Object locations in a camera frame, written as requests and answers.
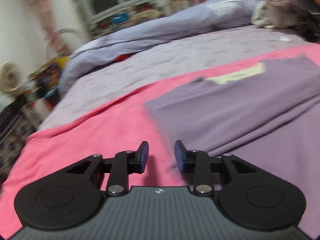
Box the purple fleece sweater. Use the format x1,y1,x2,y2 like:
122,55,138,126
144,55,319,238

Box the pink fleece blanket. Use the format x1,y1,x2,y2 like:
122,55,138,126
1,44,319,239

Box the lilac patterned bed sheet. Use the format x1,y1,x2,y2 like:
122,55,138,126
39,25,308,130

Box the colourful toy box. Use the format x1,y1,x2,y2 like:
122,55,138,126
28,56,69,108

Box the patterned black storage bag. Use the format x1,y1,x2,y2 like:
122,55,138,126
0,102,36,185

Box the white desk fan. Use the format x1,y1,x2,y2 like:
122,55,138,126
0,62,22,98

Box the pink hula hoop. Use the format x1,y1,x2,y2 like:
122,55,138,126
46,28,82,60

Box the lavender blue duvet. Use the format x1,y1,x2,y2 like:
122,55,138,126
57,0,262,96

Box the black and beige jacket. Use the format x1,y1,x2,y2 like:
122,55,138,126
251,0,319,42

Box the pink tied left curtain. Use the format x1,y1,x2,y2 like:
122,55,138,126
21,0,73,55

